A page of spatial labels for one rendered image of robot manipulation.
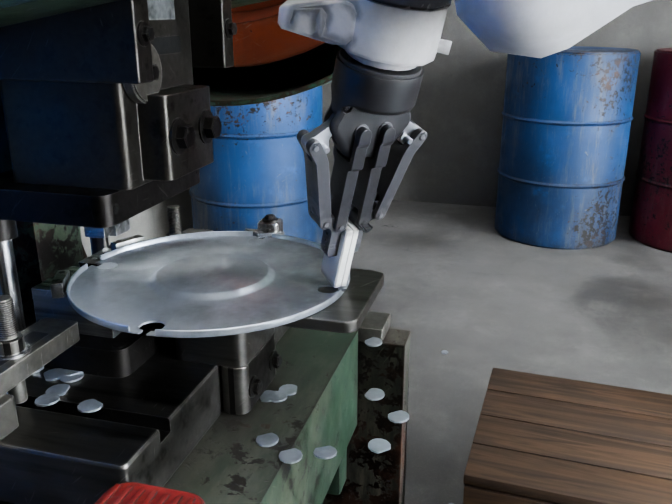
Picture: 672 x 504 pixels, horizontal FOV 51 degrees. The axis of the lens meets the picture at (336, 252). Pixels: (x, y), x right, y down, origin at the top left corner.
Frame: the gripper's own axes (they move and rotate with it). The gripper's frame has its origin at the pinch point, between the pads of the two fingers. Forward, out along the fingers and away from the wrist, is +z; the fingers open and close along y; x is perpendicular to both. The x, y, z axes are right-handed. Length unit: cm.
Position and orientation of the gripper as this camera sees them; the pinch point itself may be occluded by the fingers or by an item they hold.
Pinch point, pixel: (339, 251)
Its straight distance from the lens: 70.5
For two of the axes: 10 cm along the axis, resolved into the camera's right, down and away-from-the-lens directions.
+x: -4.9, -5.7, 6.6
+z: -1.7, 8.1, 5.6
